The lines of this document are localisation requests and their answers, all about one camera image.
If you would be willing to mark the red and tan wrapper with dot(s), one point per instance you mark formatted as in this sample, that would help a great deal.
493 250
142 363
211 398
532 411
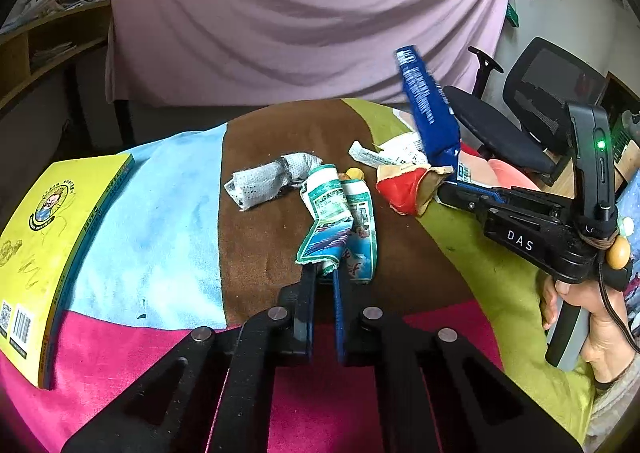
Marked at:
400 188

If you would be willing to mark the pink printed packet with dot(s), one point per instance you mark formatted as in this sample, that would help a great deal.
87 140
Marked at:
472 173

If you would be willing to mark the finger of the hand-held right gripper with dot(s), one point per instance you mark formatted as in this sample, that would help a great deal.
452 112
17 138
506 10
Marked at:
477 188
460 202

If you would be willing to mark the crumpled grey white tube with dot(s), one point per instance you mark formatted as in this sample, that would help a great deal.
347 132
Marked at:
260 180

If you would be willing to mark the yellow paperback book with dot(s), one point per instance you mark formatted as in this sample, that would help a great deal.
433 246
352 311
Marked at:
45 243

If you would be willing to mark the blue printed cloth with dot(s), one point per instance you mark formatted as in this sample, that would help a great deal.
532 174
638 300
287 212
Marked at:
631 213

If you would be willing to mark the multicoloured patchwork blanket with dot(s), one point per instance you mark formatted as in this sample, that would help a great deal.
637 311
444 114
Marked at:
150 233

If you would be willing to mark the pink hanging cloth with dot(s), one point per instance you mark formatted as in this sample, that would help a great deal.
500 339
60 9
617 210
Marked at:
300 8

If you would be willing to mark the white printed paper wrapper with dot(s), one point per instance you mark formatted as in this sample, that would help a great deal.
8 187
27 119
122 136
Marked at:
405 150

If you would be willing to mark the wooden shelf unit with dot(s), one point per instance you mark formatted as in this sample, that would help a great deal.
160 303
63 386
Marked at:
50 26

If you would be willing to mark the person's right hand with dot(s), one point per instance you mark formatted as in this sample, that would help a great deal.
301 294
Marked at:
612 338

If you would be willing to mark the yellow bottle cap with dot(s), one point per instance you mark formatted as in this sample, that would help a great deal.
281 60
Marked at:
355 173

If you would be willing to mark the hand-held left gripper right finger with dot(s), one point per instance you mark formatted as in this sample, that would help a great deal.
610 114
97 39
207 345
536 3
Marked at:
340 313

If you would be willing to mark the person's right forearm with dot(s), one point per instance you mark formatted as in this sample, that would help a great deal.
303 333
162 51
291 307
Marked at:
617 403

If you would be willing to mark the green white wrapper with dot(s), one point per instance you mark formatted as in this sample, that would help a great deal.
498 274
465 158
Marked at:
325 203

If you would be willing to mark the black office chair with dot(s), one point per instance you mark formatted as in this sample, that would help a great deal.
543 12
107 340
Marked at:
500 133

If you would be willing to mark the blue snack packet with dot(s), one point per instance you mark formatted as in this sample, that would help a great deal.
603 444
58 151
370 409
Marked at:
425 103

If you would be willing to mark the white paper strip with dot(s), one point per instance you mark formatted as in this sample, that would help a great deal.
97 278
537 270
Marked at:
365 153

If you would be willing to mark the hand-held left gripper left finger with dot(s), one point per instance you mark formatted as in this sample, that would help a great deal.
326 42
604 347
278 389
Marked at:
306 293

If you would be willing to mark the blue white wrapper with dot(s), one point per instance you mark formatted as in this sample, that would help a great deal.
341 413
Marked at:
362 233

